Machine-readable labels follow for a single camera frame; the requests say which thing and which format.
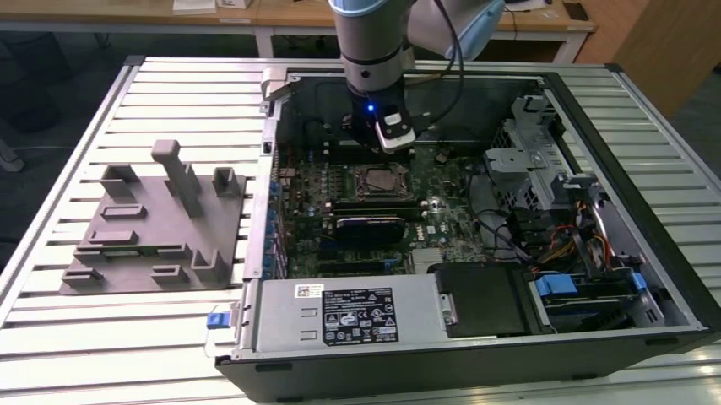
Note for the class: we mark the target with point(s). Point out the silver CPU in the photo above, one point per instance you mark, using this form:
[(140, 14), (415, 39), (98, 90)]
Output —
[(381, 179)]

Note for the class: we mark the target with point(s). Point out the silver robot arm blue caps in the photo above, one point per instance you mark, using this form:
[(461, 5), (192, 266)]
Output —
[(365, 38)]

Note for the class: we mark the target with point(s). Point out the CPU socket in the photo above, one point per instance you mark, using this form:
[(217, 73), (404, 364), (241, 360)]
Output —
[(388, 197)]

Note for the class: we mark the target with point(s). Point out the black RAM stick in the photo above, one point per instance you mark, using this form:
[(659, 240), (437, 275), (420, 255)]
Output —
[(376, 214), (371, 205)]

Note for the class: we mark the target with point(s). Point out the green motherboard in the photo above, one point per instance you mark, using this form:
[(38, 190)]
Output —
[(449, 211)]

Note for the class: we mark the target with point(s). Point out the black graphics card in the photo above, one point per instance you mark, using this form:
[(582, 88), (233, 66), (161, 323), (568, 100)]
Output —
[(368, 232)]

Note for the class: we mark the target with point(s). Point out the silver metal drive cage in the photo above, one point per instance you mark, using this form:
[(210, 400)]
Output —
[(528, 139)]

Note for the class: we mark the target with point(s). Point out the small white box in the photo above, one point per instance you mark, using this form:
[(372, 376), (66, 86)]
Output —
[(232, 3)]

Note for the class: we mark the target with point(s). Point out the silver chipset heatsink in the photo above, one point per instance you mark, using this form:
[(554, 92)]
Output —
[(425, 258)]

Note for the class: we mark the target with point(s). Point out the black expansion slot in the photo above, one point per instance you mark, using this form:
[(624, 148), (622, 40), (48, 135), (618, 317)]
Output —
[(348, 266)]

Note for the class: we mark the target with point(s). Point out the black phone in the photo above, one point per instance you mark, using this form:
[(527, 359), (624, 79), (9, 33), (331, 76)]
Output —
[(576, 11)]

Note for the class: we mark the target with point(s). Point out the wooden desk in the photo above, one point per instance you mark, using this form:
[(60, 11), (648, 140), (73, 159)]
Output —
[(140, 14)]

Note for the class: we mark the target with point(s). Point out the grey parts rack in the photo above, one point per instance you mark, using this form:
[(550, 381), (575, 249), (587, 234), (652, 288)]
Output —
[(185, 253)]

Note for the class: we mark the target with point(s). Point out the grey power supply with label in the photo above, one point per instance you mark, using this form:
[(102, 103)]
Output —
[(281, 312)]

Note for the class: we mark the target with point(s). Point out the black plastic shroud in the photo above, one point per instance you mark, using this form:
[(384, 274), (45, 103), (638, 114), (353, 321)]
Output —
[(484, 299)]

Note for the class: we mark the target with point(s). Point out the green RAM stick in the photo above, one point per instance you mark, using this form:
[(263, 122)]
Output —
[(129, 252)]

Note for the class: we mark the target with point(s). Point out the hard disk in blue carrier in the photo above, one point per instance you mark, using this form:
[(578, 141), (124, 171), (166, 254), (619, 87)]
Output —
[(554, 284)]

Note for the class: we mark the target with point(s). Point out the wooden cabinet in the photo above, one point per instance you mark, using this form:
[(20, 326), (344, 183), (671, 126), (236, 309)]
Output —
[(664, 50)]

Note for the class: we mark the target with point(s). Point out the blue case latch tab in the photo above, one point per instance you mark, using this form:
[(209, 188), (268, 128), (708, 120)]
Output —
[(217, 320)]

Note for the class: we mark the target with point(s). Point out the black office chair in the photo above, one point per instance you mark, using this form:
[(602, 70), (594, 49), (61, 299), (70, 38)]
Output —
[(33, 63)]

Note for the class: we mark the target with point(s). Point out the white chair leg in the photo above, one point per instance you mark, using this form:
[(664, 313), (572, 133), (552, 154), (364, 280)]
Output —
[(8, 158)]

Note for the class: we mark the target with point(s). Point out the black PC case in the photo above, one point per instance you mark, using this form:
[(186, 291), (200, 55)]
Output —
[(393, 379)]

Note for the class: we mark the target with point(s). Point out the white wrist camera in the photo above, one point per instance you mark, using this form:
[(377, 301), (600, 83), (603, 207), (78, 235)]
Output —
[(396, 135)]

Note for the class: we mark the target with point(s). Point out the grey case hinge bracket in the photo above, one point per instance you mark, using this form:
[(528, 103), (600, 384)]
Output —
[(272, 78)]

